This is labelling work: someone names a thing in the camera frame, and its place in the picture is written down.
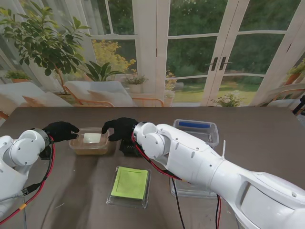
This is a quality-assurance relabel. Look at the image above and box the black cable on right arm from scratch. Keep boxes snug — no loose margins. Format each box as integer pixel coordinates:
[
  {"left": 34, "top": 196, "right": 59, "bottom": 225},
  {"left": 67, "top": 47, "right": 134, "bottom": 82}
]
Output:
[{"left": 171, "top": 177, "right": 186, "bottom": 229}]

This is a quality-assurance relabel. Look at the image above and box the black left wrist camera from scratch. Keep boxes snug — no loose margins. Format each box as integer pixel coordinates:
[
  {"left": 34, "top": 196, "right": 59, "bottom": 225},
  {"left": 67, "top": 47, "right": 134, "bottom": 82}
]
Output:
[{"left": 39, "top": 145, "right": 52, "bottom": 160}]

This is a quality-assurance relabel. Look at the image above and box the white zip tie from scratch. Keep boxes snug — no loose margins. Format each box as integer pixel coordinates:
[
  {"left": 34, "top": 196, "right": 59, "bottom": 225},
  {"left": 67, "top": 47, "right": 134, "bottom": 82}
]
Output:
[{"left": 220, "top": 140, "right": 227, "bottom": 161}]

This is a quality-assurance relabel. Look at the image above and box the clear flat plastic lid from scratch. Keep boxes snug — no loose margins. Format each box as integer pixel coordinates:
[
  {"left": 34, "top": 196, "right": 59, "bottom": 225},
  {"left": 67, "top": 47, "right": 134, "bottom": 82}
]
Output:
[{"left": 169, "top": 177, "right": 219, "bottom": 198}]

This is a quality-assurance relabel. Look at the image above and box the red cable on right arm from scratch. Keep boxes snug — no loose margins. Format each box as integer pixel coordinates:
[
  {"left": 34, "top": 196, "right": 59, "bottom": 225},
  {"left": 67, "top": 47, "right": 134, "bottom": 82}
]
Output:
[{"left": 132, "top": 138, "right": 223, "bottom": 229}]

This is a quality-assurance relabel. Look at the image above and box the black tripod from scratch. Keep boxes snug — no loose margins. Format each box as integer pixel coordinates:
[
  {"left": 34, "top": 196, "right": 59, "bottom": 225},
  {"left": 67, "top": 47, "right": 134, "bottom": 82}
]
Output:
[{"left": 292, "top": 95, "right": 305, "bottom": 115}]

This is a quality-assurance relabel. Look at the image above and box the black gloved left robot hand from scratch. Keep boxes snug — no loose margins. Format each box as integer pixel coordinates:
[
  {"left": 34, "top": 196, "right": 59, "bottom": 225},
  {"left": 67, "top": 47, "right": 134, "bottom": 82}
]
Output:
[{"left": 42, "top": 121, "right": 80, "bottom": 143}]

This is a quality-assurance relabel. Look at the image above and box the black plastic tray container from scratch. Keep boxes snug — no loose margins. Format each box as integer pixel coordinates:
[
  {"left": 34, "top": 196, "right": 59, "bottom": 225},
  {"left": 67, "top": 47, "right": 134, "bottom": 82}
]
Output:
[{"left": 119, "top": 139, "right": 144, "bottom": 157}]

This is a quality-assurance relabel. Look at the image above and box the red cable on left arm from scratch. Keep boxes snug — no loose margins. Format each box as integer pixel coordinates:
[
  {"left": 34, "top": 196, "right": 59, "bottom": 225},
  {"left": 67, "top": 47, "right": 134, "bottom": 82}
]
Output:
[{"left": 0, "top": 135, "right": 57, "bottom": 225}]

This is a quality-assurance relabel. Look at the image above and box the clear lid with white label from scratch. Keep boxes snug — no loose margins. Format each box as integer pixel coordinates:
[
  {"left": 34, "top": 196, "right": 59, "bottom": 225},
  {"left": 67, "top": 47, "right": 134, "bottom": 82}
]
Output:
[{"left": 69, "top": 127, "right": 110, "bottom": 146}]

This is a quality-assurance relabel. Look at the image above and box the red cable on arm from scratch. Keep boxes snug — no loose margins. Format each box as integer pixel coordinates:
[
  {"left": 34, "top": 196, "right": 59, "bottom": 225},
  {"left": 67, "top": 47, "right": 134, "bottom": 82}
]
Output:
[
  {"left": 0, "top": 135, "right": 57, "bottom": 225},
  {"left": 132, "top": 138, "right": 223, "bottom": 229}
]

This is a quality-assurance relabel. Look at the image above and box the clear container with blue clips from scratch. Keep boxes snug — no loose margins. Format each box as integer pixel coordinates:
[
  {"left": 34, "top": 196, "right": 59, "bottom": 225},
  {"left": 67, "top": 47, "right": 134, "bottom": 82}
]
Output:
[{"left": 173, "top": 119, "right": 220, "bottom": 148}]

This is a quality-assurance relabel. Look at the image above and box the brown kraft paper container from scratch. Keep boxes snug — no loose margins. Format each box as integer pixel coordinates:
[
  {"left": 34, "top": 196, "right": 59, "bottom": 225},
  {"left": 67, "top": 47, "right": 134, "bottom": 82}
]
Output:
[{"left": 69, "top": 127, "right": 110, "bottom": 156}]

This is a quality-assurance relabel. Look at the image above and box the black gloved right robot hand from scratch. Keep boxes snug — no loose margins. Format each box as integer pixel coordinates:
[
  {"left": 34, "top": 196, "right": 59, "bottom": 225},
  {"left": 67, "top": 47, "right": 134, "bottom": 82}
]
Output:
[{"left": 102, "top": 117, "right": 139, "bottom": 142}]

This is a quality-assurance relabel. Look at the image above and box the printed sunroom backdrop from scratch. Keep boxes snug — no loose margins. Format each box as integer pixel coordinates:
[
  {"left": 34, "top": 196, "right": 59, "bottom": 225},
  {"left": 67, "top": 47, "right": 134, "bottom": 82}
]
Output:
[{"left": 0, "top": 0, "right": 305, "bottom": 120}]

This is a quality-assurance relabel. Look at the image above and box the clear lid with green sticker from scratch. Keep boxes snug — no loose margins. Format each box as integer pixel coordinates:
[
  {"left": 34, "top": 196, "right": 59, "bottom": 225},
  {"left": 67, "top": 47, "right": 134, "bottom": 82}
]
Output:
[{"left": 106, "top": 166, "right": 152, "bottom": 209}]

